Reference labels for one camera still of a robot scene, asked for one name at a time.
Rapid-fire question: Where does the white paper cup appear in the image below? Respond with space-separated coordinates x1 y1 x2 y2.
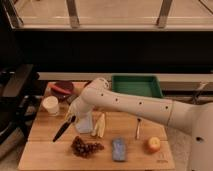
42 96 59 115

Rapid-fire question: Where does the wooden board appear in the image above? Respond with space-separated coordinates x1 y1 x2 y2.
17 80 176 171

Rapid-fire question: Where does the orange carrot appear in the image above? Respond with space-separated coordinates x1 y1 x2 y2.
50 84 71 94

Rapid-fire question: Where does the bunch of dark grapes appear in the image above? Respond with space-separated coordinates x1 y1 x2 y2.
71 136 104 158

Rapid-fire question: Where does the peeled banana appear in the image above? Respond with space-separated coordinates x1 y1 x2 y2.
91 114 105 138

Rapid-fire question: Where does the black chair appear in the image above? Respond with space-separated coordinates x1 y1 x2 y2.
0 64 39 145

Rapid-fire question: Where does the orange apple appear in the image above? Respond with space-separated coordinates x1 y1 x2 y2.
147 137 161 153

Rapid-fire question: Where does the metal fork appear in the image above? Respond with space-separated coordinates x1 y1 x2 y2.
135 118 142 140

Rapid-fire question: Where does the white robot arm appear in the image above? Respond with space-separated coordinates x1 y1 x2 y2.
66 78 213 171

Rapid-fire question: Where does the blue sponge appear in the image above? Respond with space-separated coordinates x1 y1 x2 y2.
112 138 126 162

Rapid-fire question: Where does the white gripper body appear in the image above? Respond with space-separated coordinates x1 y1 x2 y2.
65 96 94 122

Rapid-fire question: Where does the light blue cloth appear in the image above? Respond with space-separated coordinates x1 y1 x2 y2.
75 121 93 134

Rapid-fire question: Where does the green plastic tray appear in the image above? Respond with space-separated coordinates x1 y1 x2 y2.
111 75 163 98

